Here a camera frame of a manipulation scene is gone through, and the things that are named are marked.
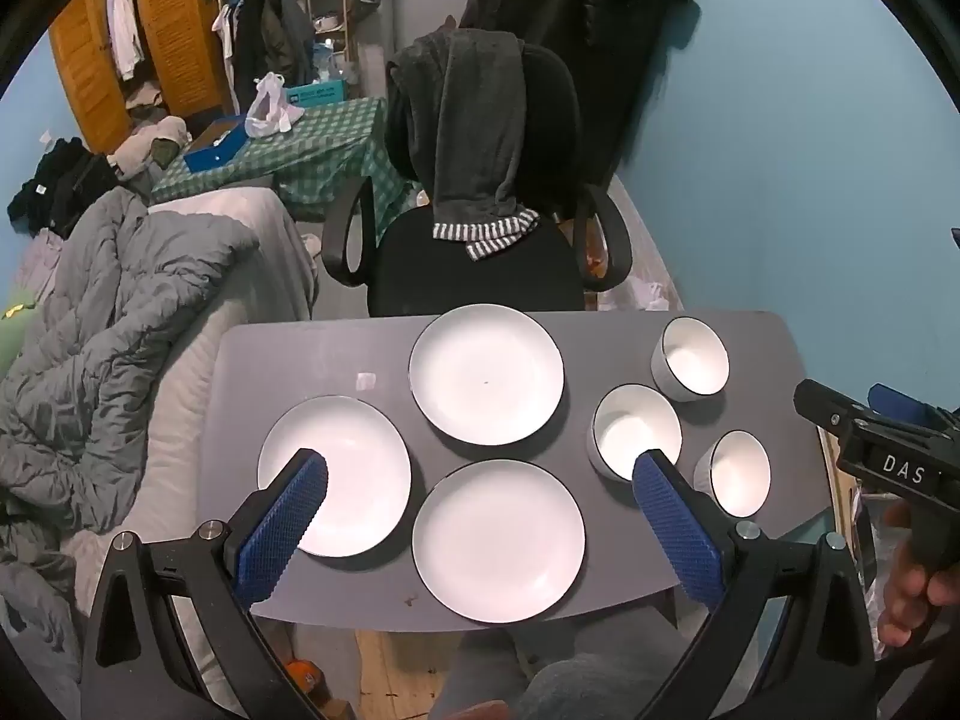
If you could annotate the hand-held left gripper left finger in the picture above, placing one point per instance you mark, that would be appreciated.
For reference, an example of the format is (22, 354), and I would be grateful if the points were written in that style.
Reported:
(289, 521)

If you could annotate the person's right hand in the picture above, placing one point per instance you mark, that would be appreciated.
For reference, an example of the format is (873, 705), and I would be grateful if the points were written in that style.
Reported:
(904, 600)

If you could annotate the black hanging jackets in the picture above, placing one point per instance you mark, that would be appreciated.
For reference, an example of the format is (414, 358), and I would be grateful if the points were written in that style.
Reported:
(600, 15)

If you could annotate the grey hooded sweater striped cuffs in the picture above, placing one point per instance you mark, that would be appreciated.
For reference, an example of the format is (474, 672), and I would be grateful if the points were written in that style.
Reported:
(472, 127)

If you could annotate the dark clothes on rack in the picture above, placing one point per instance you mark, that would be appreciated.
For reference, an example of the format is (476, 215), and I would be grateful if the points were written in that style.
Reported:
(274, 37)

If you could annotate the black office chair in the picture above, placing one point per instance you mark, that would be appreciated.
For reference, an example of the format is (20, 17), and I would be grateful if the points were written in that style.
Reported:
(480, 270)

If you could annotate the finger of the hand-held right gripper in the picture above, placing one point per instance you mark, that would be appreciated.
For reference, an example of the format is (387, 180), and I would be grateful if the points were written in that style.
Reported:
(825, 401)
(904, 405)

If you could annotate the flat blue box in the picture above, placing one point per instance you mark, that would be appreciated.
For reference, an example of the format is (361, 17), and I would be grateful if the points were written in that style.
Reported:
(217, 154)

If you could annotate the white shirt on rack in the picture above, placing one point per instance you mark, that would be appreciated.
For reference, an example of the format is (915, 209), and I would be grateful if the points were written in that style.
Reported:
(223, 26)

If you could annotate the beige cloth bundle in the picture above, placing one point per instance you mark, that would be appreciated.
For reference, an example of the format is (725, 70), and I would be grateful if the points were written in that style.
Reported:
(142, 142)

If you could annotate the orange object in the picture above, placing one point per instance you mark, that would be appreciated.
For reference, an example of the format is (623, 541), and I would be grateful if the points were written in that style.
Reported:
(304, 679)

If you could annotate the teal labelled box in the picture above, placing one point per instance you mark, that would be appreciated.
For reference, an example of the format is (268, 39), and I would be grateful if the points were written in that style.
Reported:
(319, 94)

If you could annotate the white plastic bag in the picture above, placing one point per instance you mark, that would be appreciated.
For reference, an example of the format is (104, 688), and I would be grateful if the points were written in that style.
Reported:
(262, 109)

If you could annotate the white plate with dark rim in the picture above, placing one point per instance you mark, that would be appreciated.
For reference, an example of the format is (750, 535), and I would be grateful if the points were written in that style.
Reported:
(487, 375)
(499, 540)
(360, 465)

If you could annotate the grey duvet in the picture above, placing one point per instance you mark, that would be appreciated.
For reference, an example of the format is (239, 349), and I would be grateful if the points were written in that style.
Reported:
(97, 330)

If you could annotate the white tied bag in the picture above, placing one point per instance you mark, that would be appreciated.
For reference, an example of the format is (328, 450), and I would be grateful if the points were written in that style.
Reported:
(649, 294)

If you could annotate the white shirt in wardrobe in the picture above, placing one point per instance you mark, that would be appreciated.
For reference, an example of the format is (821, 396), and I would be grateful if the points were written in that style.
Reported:
(124, 22)

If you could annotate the white bowl with dark rim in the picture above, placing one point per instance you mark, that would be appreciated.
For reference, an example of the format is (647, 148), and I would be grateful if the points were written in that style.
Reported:
(742, 472)
(694, 356)
(634, 431)

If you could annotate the green checkered cloth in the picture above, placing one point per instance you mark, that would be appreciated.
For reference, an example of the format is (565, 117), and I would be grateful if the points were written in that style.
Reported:
(330, 142)

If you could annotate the wooden wardrobe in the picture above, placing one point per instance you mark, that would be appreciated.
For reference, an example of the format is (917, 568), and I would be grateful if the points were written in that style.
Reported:
(180, 22)

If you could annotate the pile of black clothes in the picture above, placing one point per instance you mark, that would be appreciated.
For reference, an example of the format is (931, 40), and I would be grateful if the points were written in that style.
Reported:
(60, 180)

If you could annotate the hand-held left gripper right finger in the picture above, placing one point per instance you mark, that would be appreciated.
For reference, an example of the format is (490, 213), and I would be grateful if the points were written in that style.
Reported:
(671, 525)

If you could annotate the white mattress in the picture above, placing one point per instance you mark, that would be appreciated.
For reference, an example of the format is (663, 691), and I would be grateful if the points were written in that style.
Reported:
(255, 240)

